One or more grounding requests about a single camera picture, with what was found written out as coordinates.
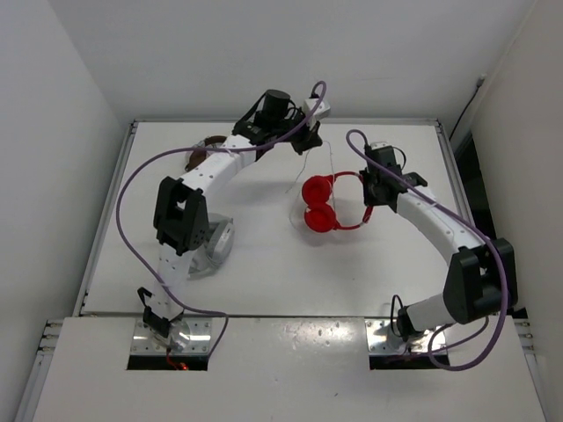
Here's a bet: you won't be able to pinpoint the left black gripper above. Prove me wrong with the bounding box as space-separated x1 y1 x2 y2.
271 107 320 155

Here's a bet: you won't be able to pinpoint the white headphone cable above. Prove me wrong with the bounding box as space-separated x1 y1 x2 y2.
283 139 338 232

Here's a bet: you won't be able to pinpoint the red headphones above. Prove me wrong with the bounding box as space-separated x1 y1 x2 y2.
301 171 373 233

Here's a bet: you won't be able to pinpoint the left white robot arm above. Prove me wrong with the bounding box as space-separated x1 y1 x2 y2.
138 90 330 338

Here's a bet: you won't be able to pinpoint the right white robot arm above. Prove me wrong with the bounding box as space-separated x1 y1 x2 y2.
361 143 502 340

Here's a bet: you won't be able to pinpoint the brown silver headphones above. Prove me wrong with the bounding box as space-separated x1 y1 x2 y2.
184 135 226 172

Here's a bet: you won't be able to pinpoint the grey white headphones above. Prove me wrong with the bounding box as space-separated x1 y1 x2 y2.
188 213 235 278

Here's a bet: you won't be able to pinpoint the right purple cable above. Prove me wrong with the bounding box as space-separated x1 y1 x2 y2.
345 128 511 371

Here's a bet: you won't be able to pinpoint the purple cable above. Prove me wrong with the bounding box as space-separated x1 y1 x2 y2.
114 81 327 364
345 128 511 371

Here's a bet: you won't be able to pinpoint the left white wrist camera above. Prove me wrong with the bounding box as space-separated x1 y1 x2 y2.
302 98 331 120

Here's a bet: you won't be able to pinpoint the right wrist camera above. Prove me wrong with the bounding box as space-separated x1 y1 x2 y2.
370 142 396 162

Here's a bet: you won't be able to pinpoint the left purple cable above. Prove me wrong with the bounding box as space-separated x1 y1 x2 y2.
114 81 327 364

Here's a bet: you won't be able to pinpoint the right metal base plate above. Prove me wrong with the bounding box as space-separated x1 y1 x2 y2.
364 317 436 357

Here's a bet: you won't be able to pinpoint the metal base plate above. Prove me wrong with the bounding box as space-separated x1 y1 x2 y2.
130 317 212 356
364 317 436 357

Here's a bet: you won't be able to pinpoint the black wall cable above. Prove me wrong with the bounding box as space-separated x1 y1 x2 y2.
448 78 485 142

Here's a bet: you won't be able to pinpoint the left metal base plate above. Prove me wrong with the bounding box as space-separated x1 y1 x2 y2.
130 317 212 356

